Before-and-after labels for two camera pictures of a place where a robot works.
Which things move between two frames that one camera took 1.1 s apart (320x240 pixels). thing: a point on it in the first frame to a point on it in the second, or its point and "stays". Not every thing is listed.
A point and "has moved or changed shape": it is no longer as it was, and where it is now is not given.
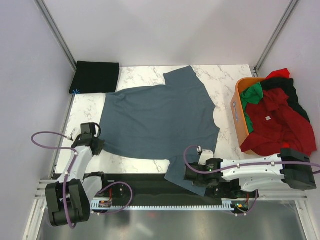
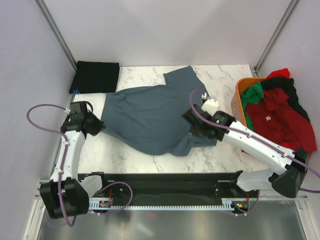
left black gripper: x=100 y=147 to x=99 y=127
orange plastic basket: x=238 y=109 stays
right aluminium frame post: x=261 y=61 stays
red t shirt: x=276 y=126 stays
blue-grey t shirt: x=161 y=122 has moved or changed shape
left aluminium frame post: x=49 y=18 stays
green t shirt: x=252 y=94 stays
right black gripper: x=201 y=184 to x=193 y=131
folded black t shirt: x=95 y=77 stays
